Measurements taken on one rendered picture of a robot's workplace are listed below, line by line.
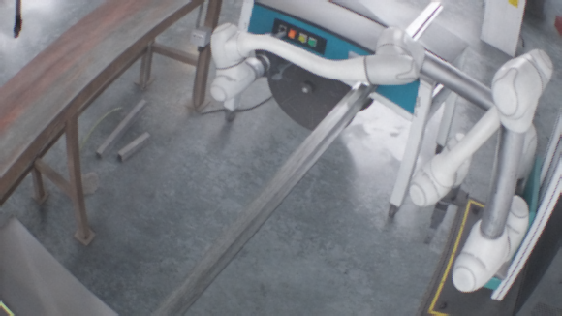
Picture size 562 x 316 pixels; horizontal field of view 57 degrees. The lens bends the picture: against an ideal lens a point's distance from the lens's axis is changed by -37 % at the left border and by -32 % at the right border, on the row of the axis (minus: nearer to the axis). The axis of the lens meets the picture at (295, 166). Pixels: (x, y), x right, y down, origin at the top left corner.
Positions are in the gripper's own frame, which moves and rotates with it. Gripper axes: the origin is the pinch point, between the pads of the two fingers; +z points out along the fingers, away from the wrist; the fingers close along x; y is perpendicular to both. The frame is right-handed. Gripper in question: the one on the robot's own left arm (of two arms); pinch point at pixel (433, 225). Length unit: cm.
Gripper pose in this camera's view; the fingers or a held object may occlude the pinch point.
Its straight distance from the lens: 232.6
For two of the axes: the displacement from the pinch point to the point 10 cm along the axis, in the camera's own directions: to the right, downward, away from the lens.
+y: -9.2, -3.5, 1.8
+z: -1.4, 7.2, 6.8
